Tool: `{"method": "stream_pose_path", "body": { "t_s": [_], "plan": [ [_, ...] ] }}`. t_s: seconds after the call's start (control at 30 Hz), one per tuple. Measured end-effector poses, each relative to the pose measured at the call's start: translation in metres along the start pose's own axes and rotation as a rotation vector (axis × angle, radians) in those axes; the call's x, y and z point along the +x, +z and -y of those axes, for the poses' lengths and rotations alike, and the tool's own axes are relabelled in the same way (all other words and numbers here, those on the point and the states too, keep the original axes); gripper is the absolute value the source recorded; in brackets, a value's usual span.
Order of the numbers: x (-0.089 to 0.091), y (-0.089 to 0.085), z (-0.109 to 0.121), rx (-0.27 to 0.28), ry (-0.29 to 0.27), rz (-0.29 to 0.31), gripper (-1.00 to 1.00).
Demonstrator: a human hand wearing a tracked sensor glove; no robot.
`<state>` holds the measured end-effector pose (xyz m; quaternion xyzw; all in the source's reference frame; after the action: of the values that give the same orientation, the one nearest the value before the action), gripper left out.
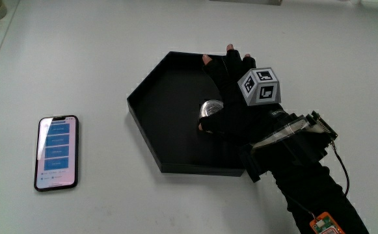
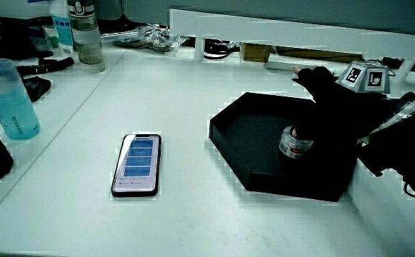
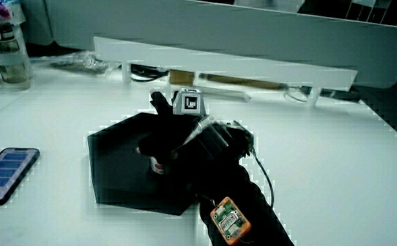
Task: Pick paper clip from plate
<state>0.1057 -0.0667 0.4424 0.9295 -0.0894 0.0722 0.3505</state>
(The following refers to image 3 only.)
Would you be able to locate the black hexagonal plate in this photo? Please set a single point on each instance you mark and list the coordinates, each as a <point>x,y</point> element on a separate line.
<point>116,164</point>

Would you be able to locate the clear plastic bottle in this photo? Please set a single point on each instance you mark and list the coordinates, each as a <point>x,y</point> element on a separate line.
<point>8,54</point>

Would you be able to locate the person's right forearm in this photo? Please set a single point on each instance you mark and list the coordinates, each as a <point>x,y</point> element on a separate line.
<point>246,201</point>

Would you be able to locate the white partition board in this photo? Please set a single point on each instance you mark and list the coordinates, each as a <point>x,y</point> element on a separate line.
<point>253,32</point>

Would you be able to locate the white flat bar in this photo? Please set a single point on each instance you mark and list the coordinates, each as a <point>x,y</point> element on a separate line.
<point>225,93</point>

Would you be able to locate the black smartphone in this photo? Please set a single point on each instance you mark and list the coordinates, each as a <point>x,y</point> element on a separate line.
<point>5,174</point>

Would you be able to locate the black device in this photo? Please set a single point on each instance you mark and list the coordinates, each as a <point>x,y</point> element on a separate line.
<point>340,94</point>

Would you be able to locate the person's right hand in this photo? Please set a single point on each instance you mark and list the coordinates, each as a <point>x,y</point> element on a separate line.
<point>181,140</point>

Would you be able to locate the orange circuit board module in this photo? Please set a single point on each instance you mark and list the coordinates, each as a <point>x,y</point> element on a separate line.
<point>230,220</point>

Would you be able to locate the crumpled clear plastic bag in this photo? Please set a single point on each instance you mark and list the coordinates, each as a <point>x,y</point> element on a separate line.
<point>82,62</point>

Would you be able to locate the white desk shelf riser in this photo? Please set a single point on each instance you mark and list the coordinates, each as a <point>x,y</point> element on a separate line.
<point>218,63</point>

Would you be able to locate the small brown box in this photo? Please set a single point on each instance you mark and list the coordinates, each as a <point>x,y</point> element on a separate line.
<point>181,77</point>

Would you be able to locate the red white paper clip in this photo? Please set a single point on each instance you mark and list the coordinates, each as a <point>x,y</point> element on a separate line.
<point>157,166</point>

